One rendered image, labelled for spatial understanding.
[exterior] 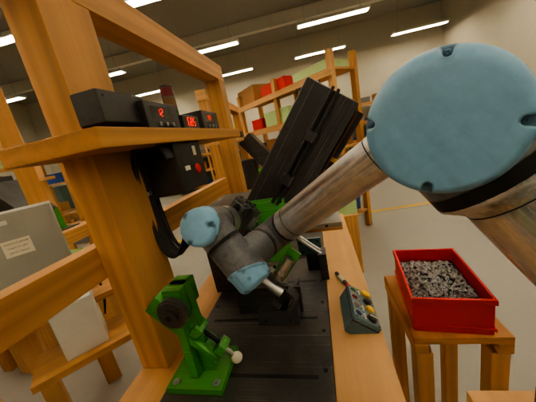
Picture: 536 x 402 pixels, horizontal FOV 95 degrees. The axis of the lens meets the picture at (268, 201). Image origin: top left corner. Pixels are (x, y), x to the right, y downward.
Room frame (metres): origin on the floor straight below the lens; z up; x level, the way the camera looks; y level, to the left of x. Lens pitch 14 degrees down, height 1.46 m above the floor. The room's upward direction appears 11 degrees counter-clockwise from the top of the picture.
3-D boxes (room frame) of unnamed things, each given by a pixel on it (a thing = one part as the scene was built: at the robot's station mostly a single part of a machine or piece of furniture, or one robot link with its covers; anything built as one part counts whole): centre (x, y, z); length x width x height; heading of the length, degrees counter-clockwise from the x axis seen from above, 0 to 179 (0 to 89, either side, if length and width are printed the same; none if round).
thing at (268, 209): (0.80, 0.00, 1.17); 0.13 x 0.12 x 0.20; 167
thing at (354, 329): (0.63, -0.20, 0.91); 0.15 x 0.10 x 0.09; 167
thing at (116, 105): (0.65, 0.32, 1.59); 0.15 x 0.07 x 0.07; 167
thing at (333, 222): (0.94, -0.07, 1.11); 0.39 x 0.16 x 0.03; 77
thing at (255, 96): (4.11, -0.56, 1.19); 2.30 x 0.55 x 2.39; 33
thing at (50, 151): (0.94, 0.30, 1.52); 0.90 x 0.25 x 0.04; 167
